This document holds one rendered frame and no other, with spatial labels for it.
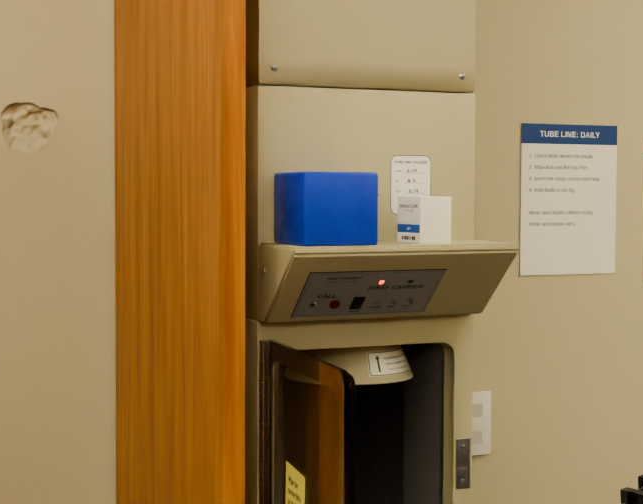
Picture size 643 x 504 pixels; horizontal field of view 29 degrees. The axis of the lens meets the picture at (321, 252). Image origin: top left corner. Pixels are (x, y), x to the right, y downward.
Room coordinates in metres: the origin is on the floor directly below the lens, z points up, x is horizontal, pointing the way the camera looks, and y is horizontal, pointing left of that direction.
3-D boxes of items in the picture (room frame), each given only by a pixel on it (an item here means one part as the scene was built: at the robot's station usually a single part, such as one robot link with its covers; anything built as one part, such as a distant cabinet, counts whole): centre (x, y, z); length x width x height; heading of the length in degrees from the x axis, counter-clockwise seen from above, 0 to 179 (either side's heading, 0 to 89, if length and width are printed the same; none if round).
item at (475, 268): (1.61, -0.09, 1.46); 0.32 x 0.11 x 0.10; 114
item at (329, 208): (1.57, -0.01, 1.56); 0.10 x 0.10 x 0.09; 24
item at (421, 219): (1.63, -0.13, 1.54); 0.05 x 0.05 x 0.06; 32
